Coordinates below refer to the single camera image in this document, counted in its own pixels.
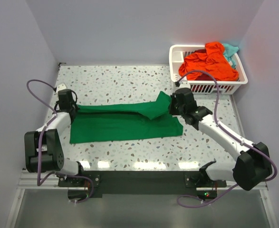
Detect green t-shirt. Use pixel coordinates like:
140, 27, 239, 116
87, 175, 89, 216
70, 91, 183, 144

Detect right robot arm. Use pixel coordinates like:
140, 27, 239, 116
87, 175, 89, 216
169, 88, 272, 191

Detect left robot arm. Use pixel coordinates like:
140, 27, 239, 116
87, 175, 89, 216
24, 89, 86, 186

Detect orange t-shirt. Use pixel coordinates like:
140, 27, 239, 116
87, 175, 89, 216
178, 42, 239, 81

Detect white plastic basket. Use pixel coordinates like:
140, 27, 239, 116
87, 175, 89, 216
169, 44, 248, 95

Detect teal t-shirt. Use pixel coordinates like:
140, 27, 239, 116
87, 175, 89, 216
222, 43, 239, 67

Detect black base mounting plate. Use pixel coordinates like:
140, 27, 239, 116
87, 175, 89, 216
58, 171, 227, 200

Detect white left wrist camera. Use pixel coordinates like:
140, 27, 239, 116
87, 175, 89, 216
55, 83, 67, 94

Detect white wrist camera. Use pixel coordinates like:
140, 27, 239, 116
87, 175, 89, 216
174, 81, 191, 89
55, 83, 67, 94

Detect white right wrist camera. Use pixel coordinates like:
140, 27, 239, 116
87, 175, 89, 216
174, 81, 191, 89

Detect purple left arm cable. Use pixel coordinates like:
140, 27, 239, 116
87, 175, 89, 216
26, 79, 95, 204

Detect aluminium frame rail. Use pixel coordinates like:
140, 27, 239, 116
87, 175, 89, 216
17, 166, 269, 190

